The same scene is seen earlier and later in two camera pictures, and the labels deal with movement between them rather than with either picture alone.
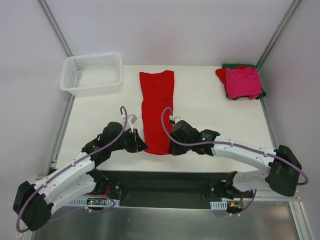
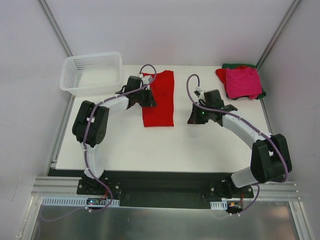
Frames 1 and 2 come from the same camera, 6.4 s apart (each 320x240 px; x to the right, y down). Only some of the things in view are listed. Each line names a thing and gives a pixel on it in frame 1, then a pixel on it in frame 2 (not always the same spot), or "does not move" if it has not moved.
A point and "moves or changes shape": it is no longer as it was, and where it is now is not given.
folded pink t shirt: (242, 82) does not move
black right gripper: (175, 146) -> (196, 115)
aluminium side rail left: (60, 137) does not move
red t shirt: (157, 93) moves or changes shape
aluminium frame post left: (55, 27) does not move
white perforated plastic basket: (88, 74) does not move
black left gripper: (136, 142) -> (148, 97)
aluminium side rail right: (272, 137) does not move
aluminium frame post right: (291, 10) does not move
